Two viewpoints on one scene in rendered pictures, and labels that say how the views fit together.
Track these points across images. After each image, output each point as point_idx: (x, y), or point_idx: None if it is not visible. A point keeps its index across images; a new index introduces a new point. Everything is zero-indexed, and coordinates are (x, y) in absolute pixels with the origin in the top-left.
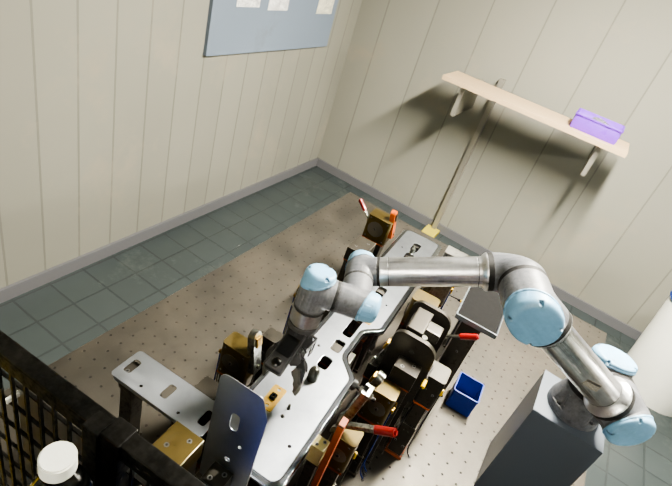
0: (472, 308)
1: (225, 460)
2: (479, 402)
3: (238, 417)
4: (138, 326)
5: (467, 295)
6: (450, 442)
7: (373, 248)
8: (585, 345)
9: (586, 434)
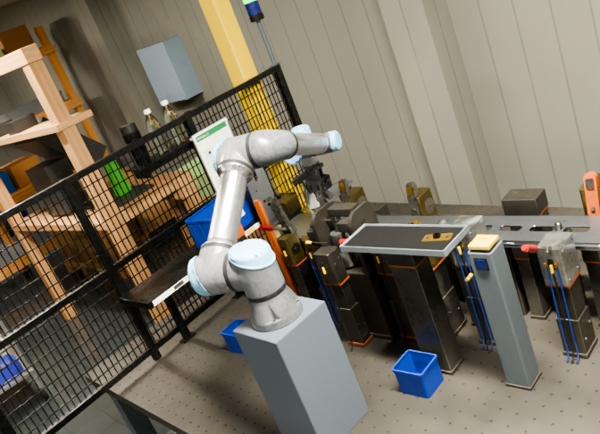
0: (377, 231)
1: (265, 202)
2: (426, 404)
3: (311, 214)
4: (449, 209)
5: (397, 227)
6: (368, 377)
7: (529, 203)
8: (220, 190)
9: (251, 322)
